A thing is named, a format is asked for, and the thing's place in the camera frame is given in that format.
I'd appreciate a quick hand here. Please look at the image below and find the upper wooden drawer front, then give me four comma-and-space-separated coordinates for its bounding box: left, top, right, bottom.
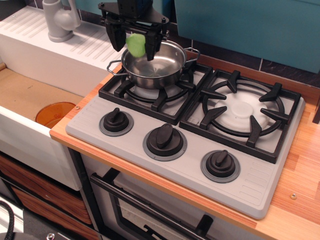
0, 156, 86, 217

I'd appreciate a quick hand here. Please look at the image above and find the black right burner grate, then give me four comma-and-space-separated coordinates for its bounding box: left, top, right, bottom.
179, 70, 305, 164

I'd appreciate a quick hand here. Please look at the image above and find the black middle stove knob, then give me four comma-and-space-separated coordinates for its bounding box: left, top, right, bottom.
142, 123, 188, 162

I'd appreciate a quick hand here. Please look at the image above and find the oven door with black handle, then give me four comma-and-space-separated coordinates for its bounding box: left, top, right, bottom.
89, 168, 214, 240

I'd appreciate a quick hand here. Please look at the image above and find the black braided cable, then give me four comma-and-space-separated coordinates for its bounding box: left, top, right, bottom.
0, 199, 16, 235

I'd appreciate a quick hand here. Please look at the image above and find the grey toy stove top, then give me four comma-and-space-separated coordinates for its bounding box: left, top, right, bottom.
65, 65, 306, 221

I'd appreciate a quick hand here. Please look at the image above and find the stainless steel pot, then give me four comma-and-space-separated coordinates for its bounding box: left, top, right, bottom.
106, 40, 201, 90

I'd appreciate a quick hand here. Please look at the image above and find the teal box left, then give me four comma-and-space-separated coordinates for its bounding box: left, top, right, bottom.
75, 0, 177, 35

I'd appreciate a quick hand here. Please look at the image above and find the wooden drawer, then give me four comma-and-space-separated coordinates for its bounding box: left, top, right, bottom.
0, 156, 86, 217
12, 187, 100, 240

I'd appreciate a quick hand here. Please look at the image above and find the black left burner grate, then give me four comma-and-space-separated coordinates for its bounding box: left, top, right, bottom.
98, 61, 214, 125

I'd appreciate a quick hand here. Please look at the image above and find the white toy sink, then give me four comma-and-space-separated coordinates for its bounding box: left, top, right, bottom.
0, 6, 121, 191

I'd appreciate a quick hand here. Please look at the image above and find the lower wooden drawer front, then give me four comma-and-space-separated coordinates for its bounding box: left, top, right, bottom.
12, 187, 100, 240

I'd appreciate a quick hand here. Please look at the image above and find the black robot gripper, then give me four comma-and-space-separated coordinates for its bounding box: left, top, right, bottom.
98, 0, 170, 61

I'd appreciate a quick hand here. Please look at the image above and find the teal box right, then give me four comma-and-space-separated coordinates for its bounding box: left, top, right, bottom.
174, 0, 320, 73

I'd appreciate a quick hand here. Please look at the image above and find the teal box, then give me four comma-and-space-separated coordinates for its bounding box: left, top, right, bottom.
174, 0, 320, 73
75, 0, 177, 35

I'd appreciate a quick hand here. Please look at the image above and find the black burner grate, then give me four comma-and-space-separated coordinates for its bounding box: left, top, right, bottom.
98, 61, 214, 125
179, 70, 305, 164

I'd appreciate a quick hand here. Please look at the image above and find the grey toy faucet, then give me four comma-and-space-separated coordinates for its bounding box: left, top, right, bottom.
42, 0, 81, 43

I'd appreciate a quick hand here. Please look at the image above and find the green toy cauliflower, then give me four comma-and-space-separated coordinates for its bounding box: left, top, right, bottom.
125, 33, 146, 58

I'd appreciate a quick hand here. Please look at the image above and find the white right burner cap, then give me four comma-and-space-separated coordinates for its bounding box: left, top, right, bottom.
208, 91, 275, 133

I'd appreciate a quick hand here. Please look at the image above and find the black stove knob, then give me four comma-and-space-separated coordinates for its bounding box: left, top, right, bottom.
142, 123, 188, 162
200, 150, 241, 184
99, 107, 134, 137

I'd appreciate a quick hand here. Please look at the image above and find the black left stove knob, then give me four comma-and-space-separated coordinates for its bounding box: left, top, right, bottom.
99, 107, 134, 137

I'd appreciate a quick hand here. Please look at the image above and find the white burner cap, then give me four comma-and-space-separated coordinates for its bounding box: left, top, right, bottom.
133, 85, 182, 100
208, 91, 275, 133

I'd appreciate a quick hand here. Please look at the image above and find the black right stove knob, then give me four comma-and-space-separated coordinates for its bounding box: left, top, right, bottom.
200, 150, 241, 184

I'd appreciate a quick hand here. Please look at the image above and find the orange plastic bowl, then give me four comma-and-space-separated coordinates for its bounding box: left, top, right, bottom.
35, 101, 76, 129

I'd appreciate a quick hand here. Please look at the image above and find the white left burner cap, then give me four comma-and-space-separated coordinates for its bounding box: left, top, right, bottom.
133, 85, 182, 100

